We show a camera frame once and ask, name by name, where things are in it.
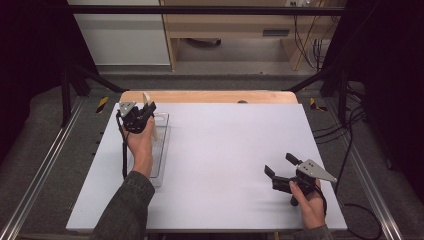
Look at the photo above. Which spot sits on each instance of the clear plastic tray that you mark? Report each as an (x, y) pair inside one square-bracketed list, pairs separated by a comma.
[(162, 140)]

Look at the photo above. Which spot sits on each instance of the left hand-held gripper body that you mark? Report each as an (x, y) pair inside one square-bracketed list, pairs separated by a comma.
[(133, 118)]

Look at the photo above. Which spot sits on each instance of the black metal stand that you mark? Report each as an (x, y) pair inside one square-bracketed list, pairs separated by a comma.
[(341, 96), (66, 96)]

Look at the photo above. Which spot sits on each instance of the wooden table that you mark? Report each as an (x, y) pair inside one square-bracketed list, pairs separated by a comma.
[(206, 96)]

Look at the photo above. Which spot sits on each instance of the dark curtain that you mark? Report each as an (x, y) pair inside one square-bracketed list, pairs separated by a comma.
[(393, 83), (30, 50)]

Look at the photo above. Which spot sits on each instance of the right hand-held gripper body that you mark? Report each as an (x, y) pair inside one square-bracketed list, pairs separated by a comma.
[(305, 181)]

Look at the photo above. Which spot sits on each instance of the aluminium rail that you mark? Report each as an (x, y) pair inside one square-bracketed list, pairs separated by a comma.
[(40, 166), (373, 193)]

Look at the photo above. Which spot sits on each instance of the white cabinet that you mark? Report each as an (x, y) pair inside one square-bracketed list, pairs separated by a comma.
[(123, 40)]

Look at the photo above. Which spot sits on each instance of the white power strip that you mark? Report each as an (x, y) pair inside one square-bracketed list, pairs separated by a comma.
[(300, 2)]

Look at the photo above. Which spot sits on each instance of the person's left hand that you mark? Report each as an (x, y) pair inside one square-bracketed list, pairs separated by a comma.
[(141, 146)]

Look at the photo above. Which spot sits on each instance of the black horizontal frame bar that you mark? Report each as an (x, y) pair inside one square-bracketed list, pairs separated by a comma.
[(200, 10)]

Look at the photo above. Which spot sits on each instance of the person's right hand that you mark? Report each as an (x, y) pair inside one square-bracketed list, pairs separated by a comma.
[(310, 208)]

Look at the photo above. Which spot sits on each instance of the yellow black striped tape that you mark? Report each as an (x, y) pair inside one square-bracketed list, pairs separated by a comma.
[(102, 104), (315, 105)]

